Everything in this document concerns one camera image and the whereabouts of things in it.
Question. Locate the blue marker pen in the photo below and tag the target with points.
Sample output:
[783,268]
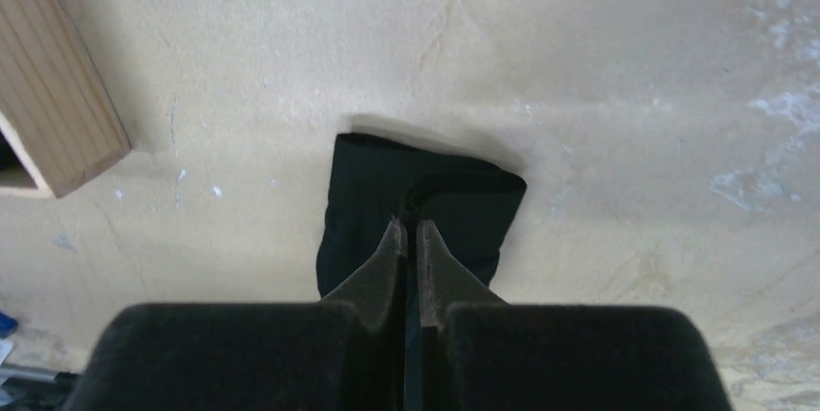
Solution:
[8,325]

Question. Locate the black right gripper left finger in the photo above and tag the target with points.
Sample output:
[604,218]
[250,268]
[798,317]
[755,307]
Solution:
[344,352]

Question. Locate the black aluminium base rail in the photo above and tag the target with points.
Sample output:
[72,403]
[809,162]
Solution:
[32,388]

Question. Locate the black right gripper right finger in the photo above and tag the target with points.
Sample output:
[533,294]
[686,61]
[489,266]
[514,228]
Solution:
[481,353]

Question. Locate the plain black underwear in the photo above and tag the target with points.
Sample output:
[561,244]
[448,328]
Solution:
[374,180]

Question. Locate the wooden compartment tray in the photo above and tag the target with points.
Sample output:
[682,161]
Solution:
[56,115]

